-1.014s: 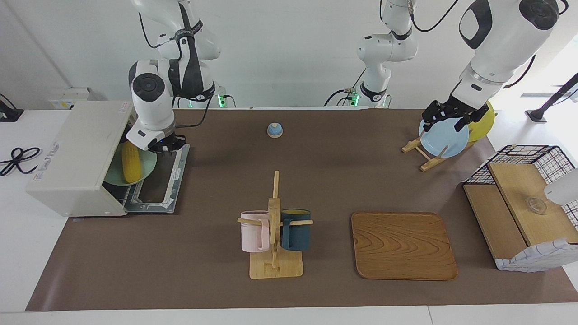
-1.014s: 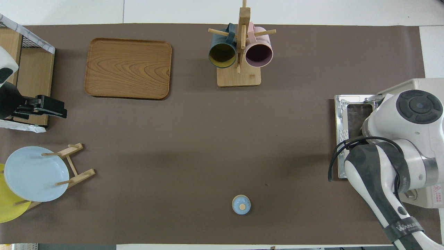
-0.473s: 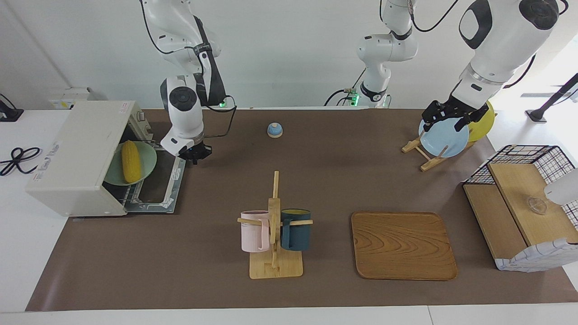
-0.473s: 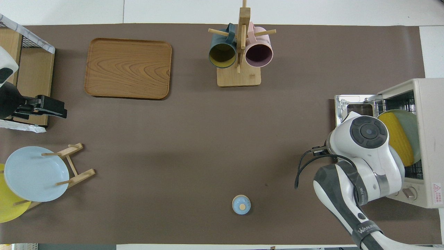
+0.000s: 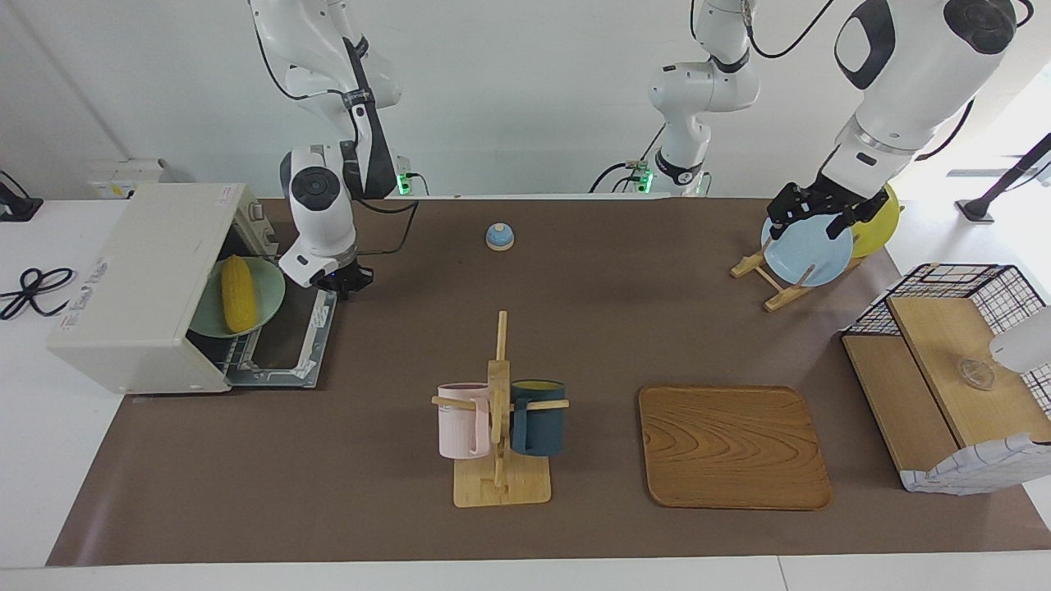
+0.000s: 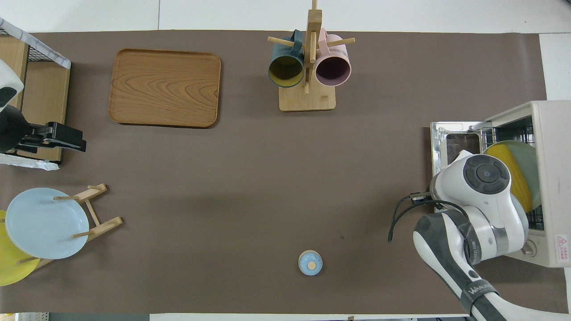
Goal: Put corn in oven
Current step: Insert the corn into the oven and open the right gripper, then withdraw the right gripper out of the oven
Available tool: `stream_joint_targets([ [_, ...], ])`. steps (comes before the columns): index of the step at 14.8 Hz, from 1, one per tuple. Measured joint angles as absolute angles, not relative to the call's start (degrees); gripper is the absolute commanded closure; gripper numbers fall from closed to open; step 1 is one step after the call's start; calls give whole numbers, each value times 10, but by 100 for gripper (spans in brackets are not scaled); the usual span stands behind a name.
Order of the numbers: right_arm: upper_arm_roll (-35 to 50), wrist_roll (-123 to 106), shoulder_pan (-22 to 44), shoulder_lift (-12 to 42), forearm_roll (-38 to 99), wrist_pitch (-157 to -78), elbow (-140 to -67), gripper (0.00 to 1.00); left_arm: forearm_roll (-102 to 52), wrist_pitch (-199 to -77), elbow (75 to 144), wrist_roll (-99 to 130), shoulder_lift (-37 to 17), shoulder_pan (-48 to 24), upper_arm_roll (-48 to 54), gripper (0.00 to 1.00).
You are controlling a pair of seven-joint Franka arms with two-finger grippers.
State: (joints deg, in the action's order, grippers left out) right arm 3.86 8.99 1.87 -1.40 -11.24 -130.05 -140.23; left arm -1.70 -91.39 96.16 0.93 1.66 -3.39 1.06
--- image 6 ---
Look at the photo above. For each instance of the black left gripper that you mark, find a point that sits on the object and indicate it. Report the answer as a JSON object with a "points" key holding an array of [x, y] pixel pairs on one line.
{"points": [[13, 129]]}

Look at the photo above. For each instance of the yellow corn cob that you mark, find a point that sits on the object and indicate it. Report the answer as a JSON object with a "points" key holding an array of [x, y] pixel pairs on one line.
{"points": [[520, 189]]}

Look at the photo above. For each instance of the light green plate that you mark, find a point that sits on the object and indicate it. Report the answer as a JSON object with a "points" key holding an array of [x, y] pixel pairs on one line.
{"points": [[530, 165]]}

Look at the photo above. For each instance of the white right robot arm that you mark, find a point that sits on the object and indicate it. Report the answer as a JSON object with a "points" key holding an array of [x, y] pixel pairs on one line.
{"points": [[486, 174]]}

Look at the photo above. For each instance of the cream toaster oven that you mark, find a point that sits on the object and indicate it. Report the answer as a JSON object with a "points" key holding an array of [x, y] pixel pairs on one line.
{"points": [[553, 178]]}

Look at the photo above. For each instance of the white checked cloth liner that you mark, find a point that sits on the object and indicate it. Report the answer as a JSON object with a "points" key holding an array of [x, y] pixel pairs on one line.
{"points": [[26, 163]]}

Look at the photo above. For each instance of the light blue plate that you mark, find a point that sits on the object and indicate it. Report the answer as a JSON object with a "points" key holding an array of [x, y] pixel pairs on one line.
{"points": [[44, 227]]}

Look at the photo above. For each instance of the wooden plate rack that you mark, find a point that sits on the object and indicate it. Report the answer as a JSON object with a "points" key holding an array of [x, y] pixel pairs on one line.
{"points": [[102, 225]]}

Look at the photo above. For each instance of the wooden serving tray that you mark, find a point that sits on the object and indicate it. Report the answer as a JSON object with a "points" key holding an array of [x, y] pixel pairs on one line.
{"points": [[165, 89]]}

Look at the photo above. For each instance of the yellow plate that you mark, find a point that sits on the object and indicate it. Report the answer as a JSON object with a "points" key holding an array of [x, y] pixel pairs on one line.
{"points": [[11, 267]]}

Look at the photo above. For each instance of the brown table mat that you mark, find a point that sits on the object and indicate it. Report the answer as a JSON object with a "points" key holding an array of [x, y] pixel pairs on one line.
{"points": [[267, 178]]}

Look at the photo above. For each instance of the dark blue mug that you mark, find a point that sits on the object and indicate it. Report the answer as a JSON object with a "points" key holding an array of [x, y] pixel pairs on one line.
{"points": [[285, 71]]}

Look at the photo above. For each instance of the wooden mug rack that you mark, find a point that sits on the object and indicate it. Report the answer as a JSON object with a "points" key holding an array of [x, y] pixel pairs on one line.
{"points": [[308, 100]]}

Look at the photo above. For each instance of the pink mug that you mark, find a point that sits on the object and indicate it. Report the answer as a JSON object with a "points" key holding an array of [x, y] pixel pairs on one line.
{"points": [[332, 71]]}

